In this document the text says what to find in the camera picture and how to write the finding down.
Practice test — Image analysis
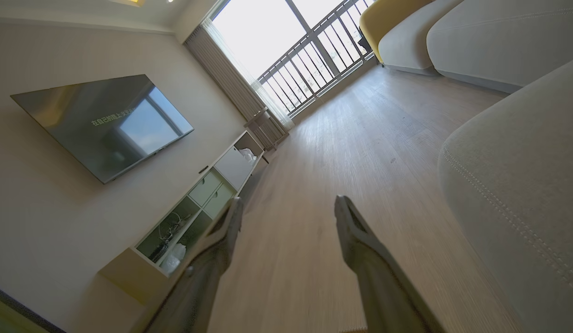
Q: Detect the white sheer curtain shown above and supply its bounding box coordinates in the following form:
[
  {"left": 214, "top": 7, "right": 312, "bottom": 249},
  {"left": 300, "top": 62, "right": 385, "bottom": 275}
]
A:
[{"left": 201, "top": 18, "right": 296, "bottom": 130}]

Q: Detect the grey fabric sofa section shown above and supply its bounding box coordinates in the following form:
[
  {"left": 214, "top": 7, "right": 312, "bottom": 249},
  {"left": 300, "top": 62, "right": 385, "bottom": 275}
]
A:
[
  {"left": 378, "top": 0, "right": 463, "bottom": 76},
  {"left": 426, "top": 0, "right": 573, "bottom": 94},
  {"left": 438, "top": 55, "right": 573, "bottom": 333}
]

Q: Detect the yellow armchair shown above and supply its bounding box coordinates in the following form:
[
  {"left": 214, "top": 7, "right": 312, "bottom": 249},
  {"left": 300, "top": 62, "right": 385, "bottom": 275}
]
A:
[{"left": 359, "top": 0, "right": 435, "bottom": 63}]

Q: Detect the white low television cabinet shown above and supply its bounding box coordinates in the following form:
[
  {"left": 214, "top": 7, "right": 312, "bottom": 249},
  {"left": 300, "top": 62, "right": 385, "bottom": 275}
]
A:
[{"left": 98, "top": 129, "right": 271, "bottom": 306}]

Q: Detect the dark branch ornament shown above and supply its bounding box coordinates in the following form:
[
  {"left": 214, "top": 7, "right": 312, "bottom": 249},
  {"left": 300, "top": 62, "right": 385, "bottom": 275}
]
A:
[{"left": 150, "top": 213, "right": 194, "bottom": 264}]

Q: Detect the wall mounted flat television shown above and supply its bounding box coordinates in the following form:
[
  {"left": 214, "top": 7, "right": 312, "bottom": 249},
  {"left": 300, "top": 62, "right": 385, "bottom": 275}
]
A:
[{"left": 10, "top": 74, "right": 194, "bottom": 185}]

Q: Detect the dark metal balcony railing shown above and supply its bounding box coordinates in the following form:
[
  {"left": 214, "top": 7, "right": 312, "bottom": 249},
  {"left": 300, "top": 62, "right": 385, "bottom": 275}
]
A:
[{"left": 256, "top": 0, "right": 377, "bottom": 116}]

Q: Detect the grey pleated curtain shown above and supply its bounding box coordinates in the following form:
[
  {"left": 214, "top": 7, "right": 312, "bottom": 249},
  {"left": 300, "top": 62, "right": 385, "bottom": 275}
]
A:
[{"left": 184, "top": 25, "right": 289, "bottom": 151}]

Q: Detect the white plastic bag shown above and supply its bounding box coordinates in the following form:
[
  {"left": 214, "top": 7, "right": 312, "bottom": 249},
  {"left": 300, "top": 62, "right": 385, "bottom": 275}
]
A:
[{"left": 159, "top": 243, "right": 187, "bottom": 274}]

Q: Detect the small wooden side stool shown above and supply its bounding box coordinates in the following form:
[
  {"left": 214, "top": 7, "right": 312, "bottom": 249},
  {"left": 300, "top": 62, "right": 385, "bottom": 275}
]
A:
[{"left": 243, "top": 107, "right": 289, "bottom": 151}]

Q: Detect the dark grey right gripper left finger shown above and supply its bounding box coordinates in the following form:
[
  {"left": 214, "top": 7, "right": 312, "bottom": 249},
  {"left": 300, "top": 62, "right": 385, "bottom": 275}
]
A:
[{"left": 145, "top": 197, "right": 244, "bottom": 333}]

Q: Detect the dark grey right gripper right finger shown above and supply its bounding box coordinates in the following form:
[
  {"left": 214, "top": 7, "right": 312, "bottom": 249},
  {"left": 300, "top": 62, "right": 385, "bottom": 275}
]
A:
[{"left": 334, "top": 196, "right": 447, "bottom": 333}]

